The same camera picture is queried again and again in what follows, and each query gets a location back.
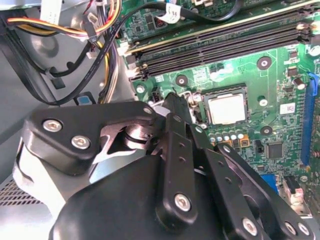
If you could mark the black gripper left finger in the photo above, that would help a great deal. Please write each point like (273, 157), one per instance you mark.
(112, 112)

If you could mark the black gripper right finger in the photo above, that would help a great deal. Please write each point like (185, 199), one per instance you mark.
(223, 182)

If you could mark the silver CPU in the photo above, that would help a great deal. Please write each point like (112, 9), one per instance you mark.
(226, 108)

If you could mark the metal locking lever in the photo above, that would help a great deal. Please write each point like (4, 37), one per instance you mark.
(192, 94)

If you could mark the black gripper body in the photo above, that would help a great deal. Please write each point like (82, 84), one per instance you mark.
(112, 200)

